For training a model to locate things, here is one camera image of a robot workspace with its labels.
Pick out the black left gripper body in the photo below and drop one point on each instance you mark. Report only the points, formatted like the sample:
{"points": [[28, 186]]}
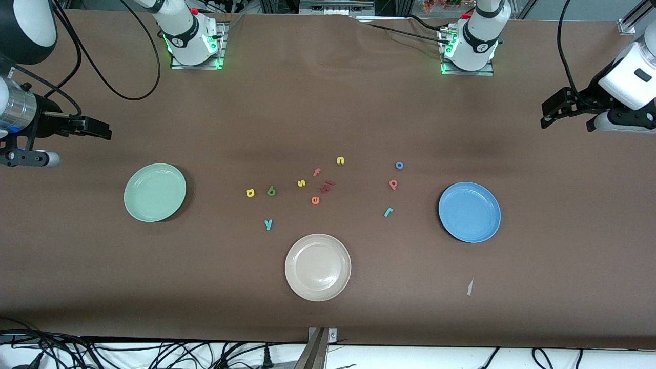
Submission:
{"points": [[587, 99]]}

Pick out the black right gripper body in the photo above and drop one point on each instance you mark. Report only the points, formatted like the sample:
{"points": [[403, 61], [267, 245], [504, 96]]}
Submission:
{"points": [[47, 121]]}

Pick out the pink foam letter p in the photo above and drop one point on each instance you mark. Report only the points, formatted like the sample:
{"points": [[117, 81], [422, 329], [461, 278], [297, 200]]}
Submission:
{"points": [[392, 183]]}

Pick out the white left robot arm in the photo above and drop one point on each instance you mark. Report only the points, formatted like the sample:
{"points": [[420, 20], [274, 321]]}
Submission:
{"points": [[476, 41]]}

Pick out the green plastic plate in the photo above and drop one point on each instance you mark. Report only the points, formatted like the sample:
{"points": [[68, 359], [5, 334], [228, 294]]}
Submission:
{"points": [[155, 192]]}

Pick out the blue plastic plate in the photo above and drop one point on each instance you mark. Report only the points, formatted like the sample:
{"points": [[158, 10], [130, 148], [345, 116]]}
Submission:
{"points": [[469, 212]]}

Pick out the orange artificial flowers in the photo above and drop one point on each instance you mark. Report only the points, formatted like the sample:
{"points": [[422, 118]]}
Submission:
{"points": [[441, 5]]}

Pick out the white tape scrap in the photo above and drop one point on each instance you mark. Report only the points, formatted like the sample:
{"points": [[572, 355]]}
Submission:
{"points": [[470, 288]]}

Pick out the grey background box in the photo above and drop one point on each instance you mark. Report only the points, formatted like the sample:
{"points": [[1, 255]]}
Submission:
{"points": [[335, 7]]}

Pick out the beige plastic plate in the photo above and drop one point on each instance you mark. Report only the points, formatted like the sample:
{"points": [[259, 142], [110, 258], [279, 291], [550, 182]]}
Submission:
{"points": [[318, 267]]}

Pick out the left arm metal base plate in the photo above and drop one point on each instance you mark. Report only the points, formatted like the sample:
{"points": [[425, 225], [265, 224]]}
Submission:
{"points": [[487, 72]]}

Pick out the aluminium frame rail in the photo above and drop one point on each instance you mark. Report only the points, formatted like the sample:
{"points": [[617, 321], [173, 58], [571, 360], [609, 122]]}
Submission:
{"points": [[633, 18]]}

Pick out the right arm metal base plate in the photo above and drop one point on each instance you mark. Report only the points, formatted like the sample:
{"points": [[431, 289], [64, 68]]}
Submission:
{"points": [[218, 51]]}

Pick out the dark camera mount post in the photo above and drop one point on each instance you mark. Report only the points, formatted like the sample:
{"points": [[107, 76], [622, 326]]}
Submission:
{"points": [[312, 353]]}

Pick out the grey metal bracket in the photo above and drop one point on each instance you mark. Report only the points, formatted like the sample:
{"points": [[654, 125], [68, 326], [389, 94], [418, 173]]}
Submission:
{"points": [[332, 335]]}

